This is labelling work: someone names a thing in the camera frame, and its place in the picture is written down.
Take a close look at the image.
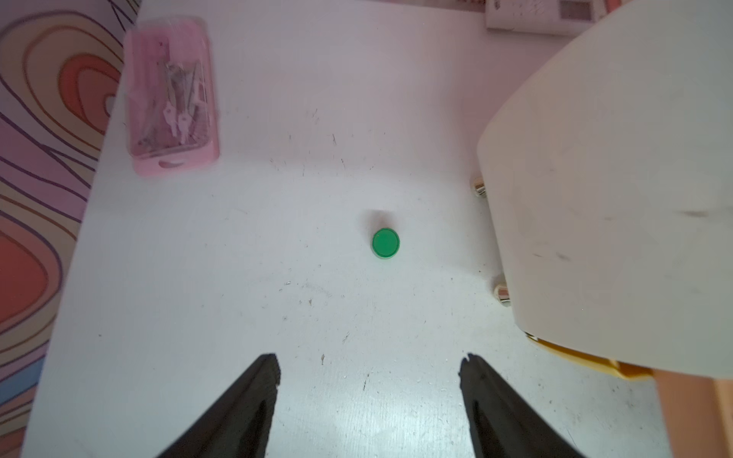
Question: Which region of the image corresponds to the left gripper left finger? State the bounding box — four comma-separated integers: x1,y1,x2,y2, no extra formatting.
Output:
160,353,281,458

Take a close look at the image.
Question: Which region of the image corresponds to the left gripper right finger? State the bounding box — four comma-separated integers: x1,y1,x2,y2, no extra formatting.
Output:
459,354,581,458

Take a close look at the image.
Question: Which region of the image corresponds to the yellow drawer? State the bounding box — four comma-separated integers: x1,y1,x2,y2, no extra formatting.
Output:
525,333,654,381

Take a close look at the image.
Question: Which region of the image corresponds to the orange top drawer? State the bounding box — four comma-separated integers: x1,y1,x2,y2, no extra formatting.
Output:
654,370,732,457

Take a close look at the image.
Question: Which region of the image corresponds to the green paint can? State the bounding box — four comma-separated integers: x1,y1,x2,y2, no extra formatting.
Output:
371,227,401,260

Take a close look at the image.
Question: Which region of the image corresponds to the cream round drawer cabinet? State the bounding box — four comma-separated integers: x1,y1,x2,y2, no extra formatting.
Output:
477,1,732,379

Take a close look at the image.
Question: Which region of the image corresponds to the pink plastic case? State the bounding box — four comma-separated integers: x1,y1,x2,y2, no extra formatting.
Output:
124,16,220,177

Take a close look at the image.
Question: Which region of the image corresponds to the white calculator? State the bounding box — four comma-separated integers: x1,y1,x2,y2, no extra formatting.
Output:
485,0,609,37

